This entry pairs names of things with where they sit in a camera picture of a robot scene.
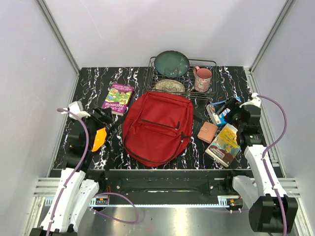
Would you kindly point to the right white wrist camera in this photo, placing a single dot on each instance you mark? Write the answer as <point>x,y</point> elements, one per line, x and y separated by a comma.
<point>255,101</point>

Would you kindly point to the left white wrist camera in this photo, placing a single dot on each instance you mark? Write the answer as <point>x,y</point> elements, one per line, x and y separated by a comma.
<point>77,110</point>

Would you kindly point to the teal ceramic plate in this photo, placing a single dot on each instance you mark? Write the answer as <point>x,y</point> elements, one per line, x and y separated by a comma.
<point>171,64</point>

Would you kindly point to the pink leather wallet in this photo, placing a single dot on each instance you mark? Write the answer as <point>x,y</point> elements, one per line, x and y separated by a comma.
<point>207,132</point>

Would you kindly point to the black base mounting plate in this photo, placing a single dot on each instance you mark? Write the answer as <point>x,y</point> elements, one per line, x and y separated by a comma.
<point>204,182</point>

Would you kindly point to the speckled beige plate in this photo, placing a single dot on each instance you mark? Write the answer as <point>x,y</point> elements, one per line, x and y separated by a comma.
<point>170,86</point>

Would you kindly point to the red student backpack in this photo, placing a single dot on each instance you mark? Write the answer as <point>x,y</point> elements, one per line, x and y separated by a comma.
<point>157,127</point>

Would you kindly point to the orange plastic plate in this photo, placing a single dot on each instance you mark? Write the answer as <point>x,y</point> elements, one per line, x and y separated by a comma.
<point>99,139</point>

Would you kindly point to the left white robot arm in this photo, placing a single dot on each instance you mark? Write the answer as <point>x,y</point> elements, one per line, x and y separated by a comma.
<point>78,184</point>

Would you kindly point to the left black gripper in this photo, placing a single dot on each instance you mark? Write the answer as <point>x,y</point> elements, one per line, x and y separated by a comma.
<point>106,113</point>

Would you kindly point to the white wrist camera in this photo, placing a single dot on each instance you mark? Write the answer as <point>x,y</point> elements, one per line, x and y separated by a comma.
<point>77,110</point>
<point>255,101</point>

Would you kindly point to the purple treehouse book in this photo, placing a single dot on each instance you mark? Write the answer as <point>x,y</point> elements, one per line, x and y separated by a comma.
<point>118,98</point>

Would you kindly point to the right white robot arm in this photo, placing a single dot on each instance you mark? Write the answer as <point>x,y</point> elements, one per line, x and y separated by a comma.
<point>271,210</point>

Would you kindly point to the yellow paperback book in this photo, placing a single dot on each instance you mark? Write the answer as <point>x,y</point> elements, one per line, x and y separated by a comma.
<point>224,148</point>

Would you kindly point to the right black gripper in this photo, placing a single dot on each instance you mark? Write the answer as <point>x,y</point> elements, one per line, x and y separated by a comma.
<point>231,103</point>

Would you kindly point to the pink patterned mug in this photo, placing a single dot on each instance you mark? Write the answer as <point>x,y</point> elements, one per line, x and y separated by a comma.
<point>202,79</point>

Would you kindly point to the black wire dish rack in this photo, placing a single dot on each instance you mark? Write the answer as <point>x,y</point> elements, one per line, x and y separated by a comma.
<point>153,77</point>

